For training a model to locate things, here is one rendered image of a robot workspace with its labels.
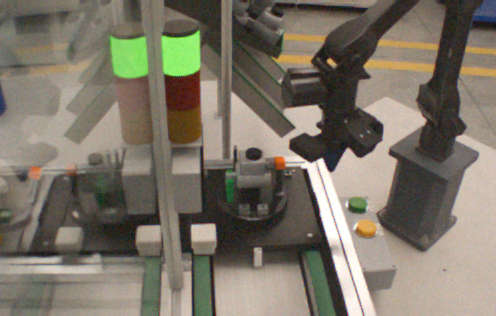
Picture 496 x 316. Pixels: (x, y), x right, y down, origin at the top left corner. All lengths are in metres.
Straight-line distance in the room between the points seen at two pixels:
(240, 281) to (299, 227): 0.15
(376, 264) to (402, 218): 0.22
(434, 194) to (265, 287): 0.39
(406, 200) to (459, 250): 0.17
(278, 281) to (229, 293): 0.09
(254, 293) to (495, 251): 0.57
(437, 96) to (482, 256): 0.39
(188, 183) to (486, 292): 0.69
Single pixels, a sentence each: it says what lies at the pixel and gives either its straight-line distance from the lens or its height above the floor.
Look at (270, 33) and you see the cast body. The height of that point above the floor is 1.22.
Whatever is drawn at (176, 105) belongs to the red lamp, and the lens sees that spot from 0.65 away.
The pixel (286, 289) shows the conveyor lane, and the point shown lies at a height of 0.92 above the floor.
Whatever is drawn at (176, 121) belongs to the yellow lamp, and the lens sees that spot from 0.67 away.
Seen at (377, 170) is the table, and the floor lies 0.86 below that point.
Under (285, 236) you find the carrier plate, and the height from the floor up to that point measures 0.97.
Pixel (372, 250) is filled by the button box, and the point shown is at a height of 0.96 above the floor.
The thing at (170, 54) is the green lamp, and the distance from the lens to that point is 0.62.
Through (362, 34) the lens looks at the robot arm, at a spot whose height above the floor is 1.34.
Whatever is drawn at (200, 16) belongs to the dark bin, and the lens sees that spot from 1.07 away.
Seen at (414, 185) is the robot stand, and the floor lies 1.00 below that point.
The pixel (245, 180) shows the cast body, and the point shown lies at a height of 1.05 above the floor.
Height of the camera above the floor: 1.64
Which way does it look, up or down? 36 degrees down
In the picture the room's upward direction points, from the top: 1 degrees clockwise
